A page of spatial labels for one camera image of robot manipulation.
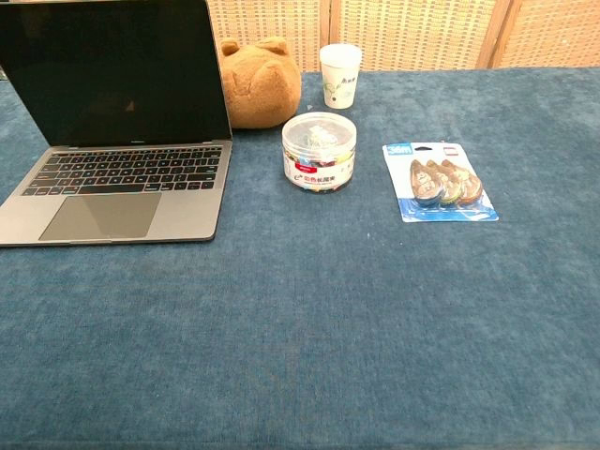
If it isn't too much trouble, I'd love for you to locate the clear tub of binder clips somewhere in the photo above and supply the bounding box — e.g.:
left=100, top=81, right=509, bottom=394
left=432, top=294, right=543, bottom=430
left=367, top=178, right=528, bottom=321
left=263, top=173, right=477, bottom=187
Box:
left=281, top=111, right=358, bottom=193

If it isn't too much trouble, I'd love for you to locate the grey laptop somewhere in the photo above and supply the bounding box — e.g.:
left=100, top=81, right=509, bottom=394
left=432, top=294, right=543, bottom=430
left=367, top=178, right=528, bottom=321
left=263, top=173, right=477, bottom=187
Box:
left=0, top=0, right=234, bottom=248

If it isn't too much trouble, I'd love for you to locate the woven wooden folding screen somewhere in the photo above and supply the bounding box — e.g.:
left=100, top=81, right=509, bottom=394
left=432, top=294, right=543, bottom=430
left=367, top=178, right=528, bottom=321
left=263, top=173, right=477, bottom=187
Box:
left=205, top=0, right=600, bottom=72

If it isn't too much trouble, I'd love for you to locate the brown capybara plush toy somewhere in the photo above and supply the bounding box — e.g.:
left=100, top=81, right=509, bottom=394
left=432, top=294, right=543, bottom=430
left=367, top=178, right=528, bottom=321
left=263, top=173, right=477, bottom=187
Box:
left=219, top=37, right=303, bottom=130

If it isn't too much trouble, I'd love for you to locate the blue table cloth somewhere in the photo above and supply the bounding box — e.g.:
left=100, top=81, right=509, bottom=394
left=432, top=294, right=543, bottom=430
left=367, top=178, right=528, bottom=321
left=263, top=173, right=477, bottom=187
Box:
left=0, top=67, right=600, bottom=450

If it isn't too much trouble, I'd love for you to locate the correction tape blister pack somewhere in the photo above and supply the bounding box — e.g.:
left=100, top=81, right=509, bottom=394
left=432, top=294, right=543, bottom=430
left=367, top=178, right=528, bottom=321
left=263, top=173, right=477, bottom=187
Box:
left=382, top=140, right=500, bottom=224

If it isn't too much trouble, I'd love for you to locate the white paper cup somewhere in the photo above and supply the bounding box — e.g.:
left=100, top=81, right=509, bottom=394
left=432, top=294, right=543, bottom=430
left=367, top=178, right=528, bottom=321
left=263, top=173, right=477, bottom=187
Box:
left=319, top=43, right=364, bottom=111

